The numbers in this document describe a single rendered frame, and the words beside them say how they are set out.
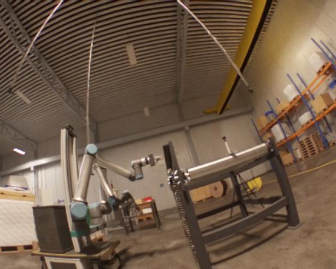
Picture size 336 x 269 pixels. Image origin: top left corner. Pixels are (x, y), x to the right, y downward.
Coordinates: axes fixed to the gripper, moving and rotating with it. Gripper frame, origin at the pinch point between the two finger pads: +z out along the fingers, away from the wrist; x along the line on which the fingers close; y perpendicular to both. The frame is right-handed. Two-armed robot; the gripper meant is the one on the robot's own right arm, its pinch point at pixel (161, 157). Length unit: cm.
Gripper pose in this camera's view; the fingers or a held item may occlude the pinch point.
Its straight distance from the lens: 177.8
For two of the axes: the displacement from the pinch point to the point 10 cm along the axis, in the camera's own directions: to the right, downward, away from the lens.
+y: 0.3, 3.9, 9.2
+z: 9.7, -2.5, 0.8
